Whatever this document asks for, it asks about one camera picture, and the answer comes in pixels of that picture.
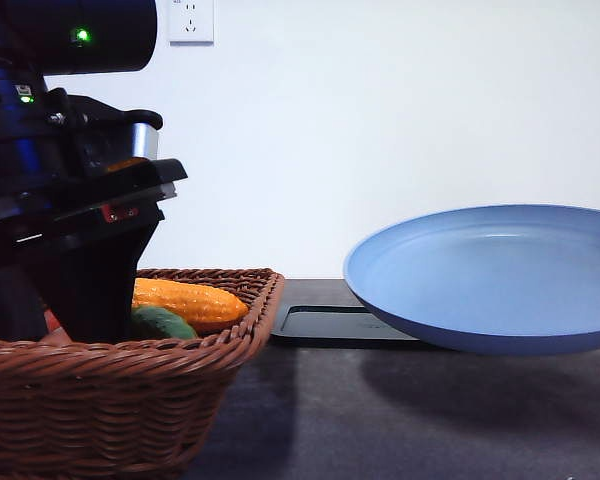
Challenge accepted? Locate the brown wicker basket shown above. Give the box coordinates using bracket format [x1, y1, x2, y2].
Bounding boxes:
[0, 268, 285, 480]

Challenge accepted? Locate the white wall socket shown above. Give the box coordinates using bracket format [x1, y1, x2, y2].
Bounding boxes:
[169, 0, 215, 47]

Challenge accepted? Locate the yellow toy corn cob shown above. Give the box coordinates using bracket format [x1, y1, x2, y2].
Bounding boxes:
[133, 278, 249, 321]

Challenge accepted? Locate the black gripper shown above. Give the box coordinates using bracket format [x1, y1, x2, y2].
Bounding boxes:
[0, 159, 188, 343]

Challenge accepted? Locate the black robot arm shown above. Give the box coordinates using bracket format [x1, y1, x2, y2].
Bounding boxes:
[0, 0, 188, 342]

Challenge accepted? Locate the blue plate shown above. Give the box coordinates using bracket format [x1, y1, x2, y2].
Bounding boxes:
[344, 204, 600, 355]

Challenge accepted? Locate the black square tray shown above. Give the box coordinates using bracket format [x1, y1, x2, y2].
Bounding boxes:
[270, 305, 420, 348]

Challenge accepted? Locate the green toy cucumber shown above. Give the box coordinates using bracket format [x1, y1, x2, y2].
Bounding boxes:
[131, 305, 198, 339]

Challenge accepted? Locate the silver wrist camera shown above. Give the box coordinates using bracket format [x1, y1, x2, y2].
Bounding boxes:
[45, 87, 163, 178]

